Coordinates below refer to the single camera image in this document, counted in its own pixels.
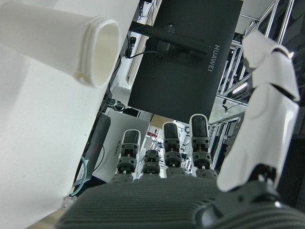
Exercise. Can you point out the white paper cup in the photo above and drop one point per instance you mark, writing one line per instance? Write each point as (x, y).
(47, 40)

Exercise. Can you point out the white Huawei box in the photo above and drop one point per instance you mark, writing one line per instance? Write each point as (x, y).
(119, 126)

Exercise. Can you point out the black Huawei monitor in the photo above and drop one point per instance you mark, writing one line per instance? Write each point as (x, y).
(181, 78)

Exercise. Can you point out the black box device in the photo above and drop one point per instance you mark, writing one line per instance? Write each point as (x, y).
(98, 138)

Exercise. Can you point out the black monitor stand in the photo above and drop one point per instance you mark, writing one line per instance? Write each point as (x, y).
(166, 33)

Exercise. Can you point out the aluminium frame rack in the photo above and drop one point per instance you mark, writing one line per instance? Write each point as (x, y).
(238, 71)

